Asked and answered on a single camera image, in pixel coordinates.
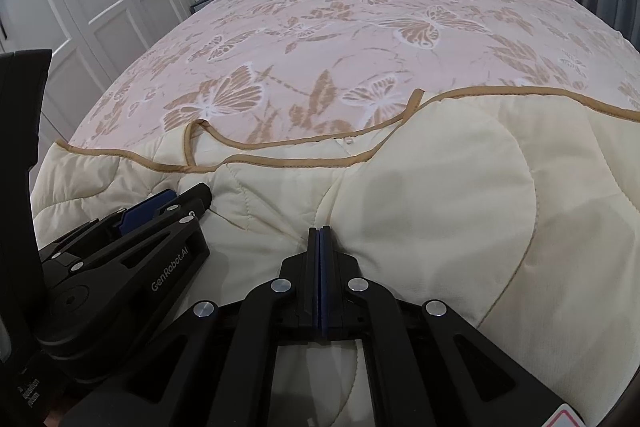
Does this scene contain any pink butterfly print quilt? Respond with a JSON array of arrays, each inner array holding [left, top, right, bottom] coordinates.
[[67, 0, 640, 158]]

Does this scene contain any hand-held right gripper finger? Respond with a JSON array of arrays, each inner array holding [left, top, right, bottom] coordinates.
[[319, 227, 553, 427], [60, 227, 322, 427]]

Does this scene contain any cream quilted jacket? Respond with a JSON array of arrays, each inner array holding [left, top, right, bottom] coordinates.
[[30, 88, 640, 427]]

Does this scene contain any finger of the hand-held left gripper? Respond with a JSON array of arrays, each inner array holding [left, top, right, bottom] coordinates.
[[75, 183, 212, 298], [37, 189, 177, 265]]

